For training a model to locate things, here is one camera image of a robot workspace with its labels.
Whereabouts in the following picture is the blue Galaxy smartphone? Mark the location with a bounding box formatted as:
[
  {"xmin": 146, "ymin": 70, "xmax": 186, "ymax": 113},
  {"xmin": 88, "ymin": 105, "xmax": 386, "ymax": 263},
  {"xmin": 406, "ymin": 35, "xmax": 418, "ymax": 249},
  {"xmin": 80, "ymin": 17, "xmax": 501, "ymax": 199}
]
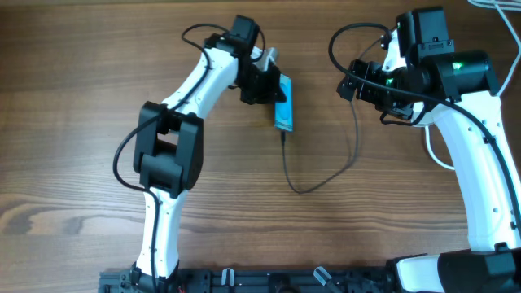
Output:
[{"xmin": 274, "ymin": 74, "xmax": 293, "ymax": 132}]

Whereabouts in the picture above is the black charger cable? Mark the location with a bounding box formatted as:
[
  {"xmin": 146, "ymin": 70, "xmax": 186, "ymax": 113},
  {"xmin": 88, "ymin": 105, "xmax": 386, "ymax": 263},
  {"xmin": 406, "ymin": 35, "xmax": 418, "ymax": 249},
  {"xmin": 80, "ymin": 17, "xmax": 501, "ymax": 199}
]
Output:
[{"xmin": 279, "ymin": 36, "xmax": 386, "ymax": 195}]

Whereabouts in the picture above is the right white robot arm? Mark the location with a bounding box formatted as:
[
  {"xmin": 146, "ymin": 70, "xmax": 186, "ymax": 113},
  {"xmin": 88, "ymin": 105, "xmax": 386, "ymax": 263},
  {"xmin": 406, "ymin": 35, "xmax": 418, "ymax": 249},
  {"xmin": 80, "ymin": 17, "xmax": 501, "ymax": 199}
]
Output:
[{"xmin": 337, "ymin": 7, "xmax": 520, "ymax": 292}]

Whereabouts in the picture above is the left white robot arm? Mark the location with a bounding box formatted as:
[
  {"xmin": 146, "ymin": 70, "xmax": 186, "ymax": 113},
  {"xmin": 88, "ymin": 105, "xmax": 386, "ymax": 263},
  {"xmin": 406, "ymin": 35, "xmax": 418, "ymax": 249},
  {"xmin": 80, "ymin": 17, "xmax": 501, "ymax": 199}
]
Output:
[{"xmin": 112, "ymin": 15, "xmax": 287, "ymax": 292}]

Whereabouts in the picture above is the white power strip cord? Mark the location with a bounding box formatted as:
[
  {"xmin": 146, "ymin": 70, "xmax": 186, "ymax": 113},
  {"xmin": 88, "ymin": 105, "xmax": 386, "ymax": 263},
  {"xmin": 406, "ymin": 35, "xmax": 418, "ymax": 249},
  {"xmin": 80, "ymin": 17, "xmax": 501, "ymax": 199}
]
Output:
[{"xmin": 424, "ymin": 0, "xmax": 521, "ymax": 172}]

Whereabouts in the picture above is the white cables top corner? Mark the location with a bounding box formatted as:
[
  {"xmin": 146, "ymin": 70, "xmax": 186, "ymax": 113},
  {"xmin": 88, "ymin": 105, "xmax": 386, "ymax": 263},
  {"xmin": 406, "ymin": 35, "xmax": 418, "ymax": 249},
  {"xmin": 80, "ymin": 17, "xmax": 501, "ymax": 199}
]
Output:
[{"xmin": 466, "ymin": 0, "xmax": 521, "ymax": 12}]

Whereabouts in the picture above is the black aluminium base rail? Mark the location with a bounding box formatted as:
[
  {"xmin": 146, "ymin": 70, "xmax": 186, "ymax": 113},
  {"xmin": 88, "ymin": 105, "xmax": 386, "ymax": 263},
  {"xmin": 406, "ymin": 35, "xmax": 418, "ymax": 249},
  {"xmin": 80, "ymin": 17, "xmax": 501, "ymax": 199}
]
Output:
[{"xmin": 99, "ymin": 266, "xmax": 403, "ymax": 293}]

